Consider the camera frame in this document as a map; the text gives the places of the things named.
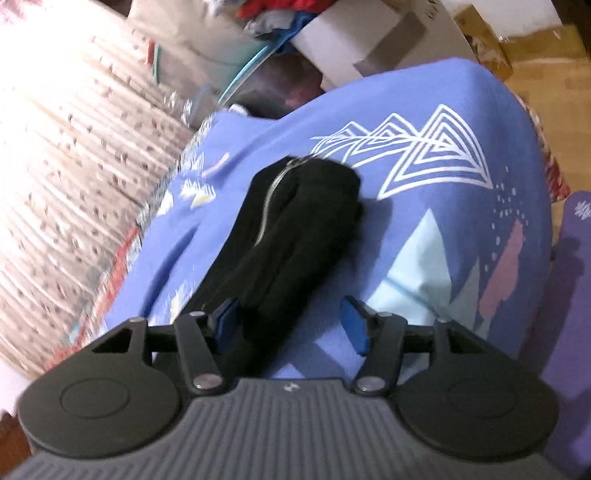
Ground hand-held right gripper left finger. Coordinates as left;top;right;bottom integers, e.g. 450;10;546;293
92;298;242;396

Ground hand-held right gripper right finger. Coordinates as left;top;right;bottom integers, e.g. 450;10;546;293
341;295;493;396

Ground black pants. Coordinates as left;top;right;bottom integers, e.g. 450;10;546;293
187;156;363;370

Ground blue printed bedsheet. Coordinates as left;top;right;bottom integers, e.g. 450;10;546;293
134;58;555;380

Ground beige floral quilt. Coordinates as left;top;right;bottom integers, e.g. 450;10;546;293
0;0;199;374

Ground purple mat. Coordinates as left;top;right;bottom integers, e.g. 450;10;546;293
538;189;591;416

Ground white box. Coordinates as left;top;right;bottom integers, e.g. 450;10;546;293
290;0;472;92

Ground pile of colourful clothes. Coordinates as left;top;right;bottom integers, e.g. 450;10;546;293
235;0;326;40

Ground brown cardboard box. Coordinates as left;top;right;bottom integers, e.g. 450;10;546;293
452;0;591;204

